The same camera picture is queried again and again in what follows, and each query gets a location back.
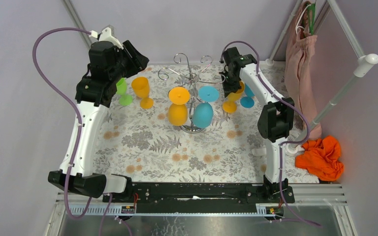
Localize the orange wine glass back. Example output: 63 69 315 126
131 77 154 109

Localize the orange wine glass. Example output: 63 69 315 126
222 81 245 114
131 77 154 109
168 87 190 126

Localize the blue wine glass back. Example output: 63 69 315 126
240 84 255 108

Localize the blue wine glass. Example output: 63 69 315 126
240 84 255 108
192 86 219 128

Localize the green wine glass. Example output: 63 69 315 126
116 78 133 106

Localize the blue wine glass front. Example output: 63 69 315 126
192 86 219 128

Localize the orange wine glass front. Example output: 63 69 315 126
168 87 190 126

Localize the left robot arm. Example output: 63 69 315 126
48 40 149 202

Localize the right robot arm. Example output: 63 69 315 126
220 47 294 203

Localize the chrome wine glass rack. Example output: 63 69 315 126
157 53 225 134

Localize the pink hanging cloth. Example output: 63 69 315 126
284 1 318 125

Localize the white pipe on table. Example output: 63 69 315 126
252 147 267 156

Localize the orange cloth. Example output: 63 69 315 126
295 136 345 181

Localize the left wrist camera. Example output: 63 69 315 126
89 25 124 49

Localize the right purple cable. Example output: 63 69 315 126
220 40 322 228

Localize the white pipe frame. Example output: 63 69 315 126
260 0 378 154

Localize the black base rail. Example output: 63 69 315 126
111 182 295 213

